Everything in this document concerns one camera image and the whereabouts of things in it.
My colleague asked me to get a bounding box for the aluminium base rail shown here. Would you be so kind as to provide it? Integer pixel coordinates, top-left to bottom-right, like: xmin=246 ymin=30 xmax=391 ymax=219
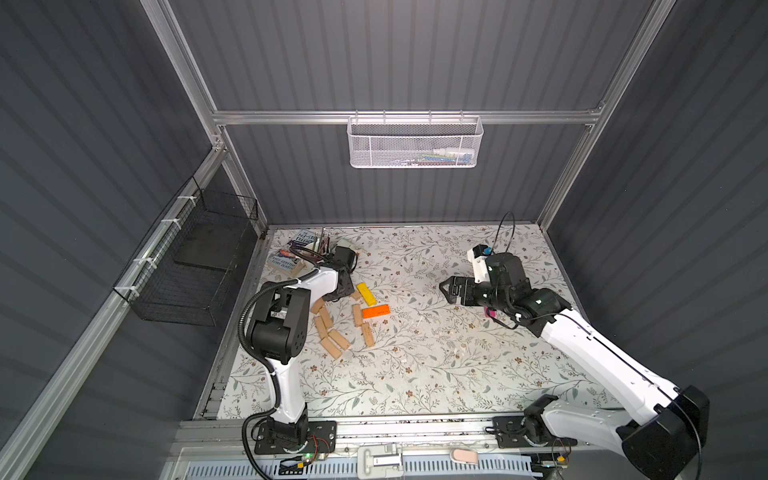
xmin=158 ymin=410 xmax=625 ymax=480

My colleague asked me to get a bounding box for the yellow building block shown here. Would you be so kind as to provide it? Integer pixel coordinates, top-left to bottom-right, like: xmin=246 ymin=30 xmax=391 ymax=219
xmin=357 ymin=283 xmax=377 ymax=307

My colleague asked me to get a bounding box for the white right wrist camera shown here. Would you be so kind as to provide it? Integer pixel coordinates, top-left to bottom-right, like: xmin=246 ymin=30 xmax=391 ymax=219
xmin=467 ymin=244 xmax=492 ymax=284

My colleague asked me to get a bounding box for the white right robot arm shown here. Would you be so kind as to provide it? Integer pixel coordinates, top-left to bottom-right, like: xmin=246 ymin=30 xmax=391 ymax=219
xmin=438 ymin=244 xmax=710 ymax=479

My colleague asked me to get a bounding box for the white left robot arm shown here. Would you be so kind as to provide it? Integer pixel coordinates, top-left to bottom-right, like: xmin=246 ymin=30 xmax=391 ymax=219
xmin=237 ymin=246 xmax=358 ymax=450

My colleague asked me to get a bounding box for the orange building block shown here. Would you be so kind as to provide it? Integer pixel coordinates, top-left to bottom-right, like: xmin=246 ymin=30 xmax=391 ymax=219
xmin=362 ymin=305 xmax=391 ymax=320

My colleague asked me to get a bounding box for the blue book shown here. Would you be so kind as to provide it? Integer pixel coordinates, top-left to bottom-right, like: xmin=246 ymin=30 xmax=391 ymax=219
xmin=267 ymin=230 xmax=318 ymax=277

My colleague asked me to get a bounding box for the natural wooden block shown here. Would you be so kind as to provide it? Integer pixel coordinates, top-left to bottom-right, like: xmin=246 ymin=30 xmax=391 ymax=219
xmin=320 ymin=337 xmax=343 ymax=360
xmin=314 ymin=316 xmax=328 ymax=340
xmin=328 ymin=329 xmax=350 ymax=351
xmin=352 ymin=304 xmax=364 ymax=327
xmin=361 ymin=323 xmax=375 ymax=347

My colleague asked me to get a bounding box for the black wire mesh basket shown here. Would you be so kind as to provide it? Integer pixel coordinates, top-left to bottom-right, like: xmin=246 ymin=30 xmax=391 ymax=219
xmin=113 ymin=180 xmax=260 ymax=327

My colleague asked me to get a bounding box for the white wire mesh basket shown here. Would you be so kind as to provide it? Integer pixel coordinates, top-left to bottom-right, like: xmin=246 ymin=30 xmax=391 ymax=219
xmin=346 ymin=114 xmax=484 ymax=169

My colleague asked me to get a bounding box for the white pen cup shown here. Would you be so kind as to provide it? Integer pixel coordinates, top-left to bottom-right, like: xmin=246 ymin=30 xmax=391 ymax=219
xmin=300 ymin=237 xmax=329 ymax=264

